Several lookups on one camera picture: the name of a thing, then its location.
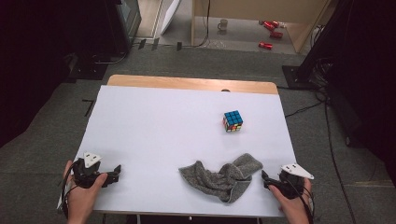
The black monitor cabinet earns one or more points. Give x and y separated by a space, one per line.
124 25

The grey cloth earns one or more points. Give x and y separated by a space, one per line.
214 182

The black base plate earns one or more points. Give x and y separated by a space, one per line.
88 70

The black metal stand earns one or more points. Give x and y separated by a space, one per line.
317 46

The colourful puzzle cube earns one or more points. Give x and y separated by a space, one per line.
233 119

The white panel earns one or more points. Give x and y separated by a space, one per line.
170 14

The wooden table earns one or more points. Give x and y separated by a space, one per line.
186 83

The red can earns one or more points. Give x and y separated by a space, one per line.
269 25
265 45
276 34
275 23

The person's left hand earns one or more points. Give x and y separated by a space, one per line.
79 202

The white board sheet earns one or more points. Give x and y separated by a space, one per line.
162 130

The person's right hand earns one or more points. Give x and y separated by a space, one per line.
294 208

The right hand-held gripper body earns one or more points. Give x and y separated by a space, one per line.
291 186

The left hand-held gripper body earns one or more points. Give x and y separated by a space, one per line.
84 174

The black tape strip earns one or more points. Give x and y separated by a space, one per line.
142 44
155 44
179 46

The grey mug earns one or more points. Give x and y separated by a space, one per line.
222 25

